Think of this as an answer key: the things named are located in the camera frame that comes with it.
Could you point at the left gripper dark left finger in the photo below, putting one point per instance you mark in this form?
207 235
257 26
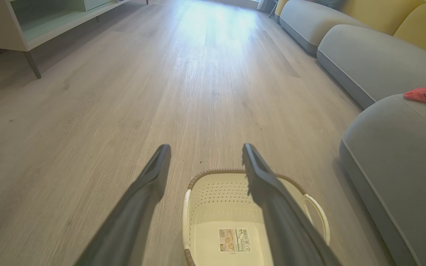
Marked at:
139 207

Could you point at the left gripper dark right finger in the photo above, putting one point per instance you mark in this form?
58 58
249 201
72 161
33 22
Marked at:
279 221

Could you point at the basket barcode label sticker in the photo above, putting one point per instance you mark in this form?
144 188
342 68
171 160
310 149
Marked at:
234 240

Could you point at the beige plastic laundry basket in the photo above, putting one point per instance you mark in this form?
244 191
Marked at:
213 214

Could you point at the grey sofa seat section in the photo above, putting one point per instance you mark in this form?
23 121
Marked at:
401 166
309 18
375 62

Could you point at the dark teal cushion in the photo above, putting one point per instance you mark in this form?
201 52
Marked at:
329 3

